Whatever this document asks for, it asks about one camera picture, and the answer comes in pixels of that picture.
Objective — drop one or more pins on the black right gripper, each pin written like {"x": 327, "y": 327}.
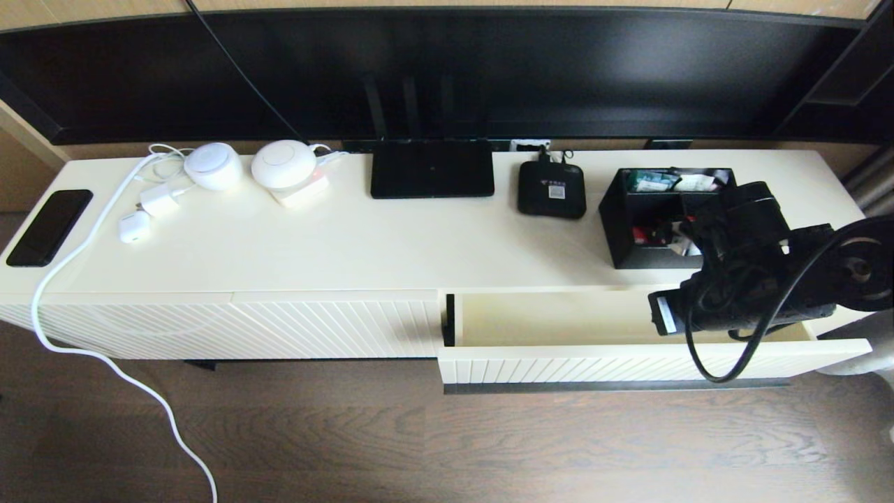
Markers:
{"x": 751, "y": 293}

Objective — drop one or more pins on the black compartment organizer box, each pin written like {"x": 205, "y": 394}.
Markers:
{"x": 621, "y": 241}

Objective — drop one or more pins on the cream TV cabinet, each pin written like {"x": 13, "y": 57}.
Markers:
{"x": 349, "y": 244}

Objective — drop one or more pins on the white paper packet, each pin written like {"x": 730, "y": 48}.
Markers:
{"x": 693, "y": 183}

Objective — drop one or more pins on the green snack packet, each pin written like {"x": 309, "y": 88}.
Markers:
{"x": 651, "y": 183}

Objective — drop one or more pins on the black square set-top box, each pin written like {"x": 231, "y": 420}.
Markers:
{"x": 538, "y": 202}

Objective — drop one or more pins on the grey curtain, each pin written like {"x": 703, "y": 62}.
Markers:
{"x": 873, "y": 188}

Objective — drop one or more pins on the black flat television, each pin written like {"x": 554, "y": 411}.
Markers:
{"x": 594, "y": 63}

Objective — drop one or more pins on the black router with antennas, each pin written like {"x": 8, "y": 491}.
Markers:
{"x": 431, "y": 172}

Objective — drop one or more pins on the cream square socket block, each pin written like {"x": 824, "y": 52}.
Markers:
{"x": 308, "y": 195}

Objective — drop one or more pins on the white round puck device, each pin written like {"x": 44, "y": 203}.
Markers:
{"x": 282, "y": 163}

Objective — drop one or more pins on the small white dome speaker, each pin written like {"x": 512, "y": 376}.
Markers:
{"x": 212, "y": 170}

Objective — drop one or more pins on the white charger adapter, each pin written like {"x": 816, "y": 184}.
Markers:
{"x": 160, "y": 201}

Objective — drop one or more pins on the white earbuds case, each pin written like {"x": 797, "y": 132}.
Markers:
{"x": 134, "y": 227}

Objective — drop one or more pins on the black smartphone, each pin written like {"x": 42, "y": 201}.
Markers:
{"x": 49, "y": 228}

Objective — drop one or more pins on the white wall socket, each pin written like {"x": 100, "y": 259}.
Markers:
{"x": 524, "y": 146}

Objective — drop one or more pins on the black wall shelf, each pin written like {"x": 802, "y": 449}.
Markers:
{"x": 859, "y": 105}

